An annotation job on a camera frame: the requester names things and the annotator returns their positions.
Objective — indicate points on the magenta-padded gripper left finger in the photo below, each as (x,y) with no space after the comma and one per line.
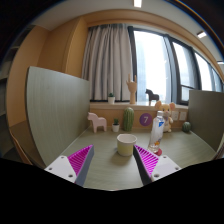
(61,166)

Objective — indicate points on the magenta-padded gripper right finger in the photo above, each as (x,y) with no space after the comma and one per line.
(163,166)

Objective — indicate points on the clear plastic water bottle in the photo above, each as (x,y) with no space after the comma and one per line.
(156,133)

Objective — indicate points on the white and yellow cup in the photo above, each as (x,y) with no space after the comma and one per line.
(126,146)

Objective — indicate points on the small round green cactus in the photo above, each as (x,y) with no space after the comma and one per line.
(186,127)

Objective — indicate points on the round purple number sign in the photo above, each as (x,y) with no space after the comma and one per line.
(145,119)

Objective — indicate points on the grey-green desk divider panel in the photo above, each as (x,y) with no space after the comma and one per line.
(206,116)
(56,113)

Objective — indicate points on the plush mouse toy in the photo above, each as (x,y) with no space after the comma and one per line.
(167,111)

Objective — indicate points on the pink wooden horse figure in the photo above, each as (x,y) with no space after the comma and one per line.
(96,121)

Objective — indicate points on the tall green cactus ornament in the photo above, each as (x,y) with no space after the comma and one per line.
(128,119)

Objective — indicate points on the small plant in white pot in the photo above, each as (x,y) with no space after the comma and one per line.
(115,128)
(111,100)

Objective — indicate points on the black horse figure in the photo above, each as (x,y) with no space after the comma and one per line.
(152,95)

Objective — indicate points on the wooden hand model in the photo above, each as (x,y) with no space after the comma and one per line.
(132,88)

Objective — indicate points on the wooden shelf unit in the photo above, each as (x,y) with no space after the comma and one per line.
(5,93)

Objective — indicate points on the grey curtain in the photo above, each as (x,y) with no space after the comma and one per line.
(106,63)

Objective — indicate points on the ceiling lights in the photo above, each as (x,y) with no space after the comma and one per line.
(137,3)

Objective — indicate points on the white wall socket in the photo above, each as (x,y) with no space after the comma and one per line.
(174,115)
(182,115)

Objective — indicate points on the window with dark frame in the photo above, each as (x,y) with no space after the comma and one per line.
(150,63)

